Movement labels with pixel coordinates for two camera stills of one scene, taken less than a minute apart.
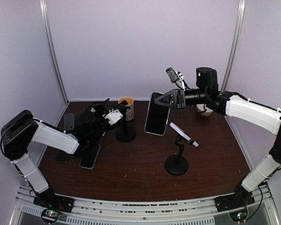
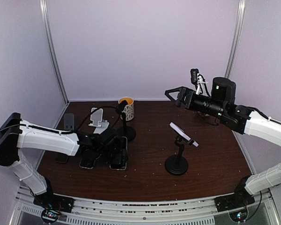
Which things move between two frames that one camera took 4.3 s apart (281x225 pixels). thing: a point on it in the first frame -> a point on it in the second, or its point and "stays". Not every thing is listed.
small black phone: x=62 y=157 stays
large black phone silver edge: x=157 y=116 -> x=122 y=165
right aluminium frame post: x=236 y=43 stays
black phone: x=89 y=153 stays
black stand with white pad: x=178 y=165 stays
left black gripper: x=100 y=108 -> x=117 y=157
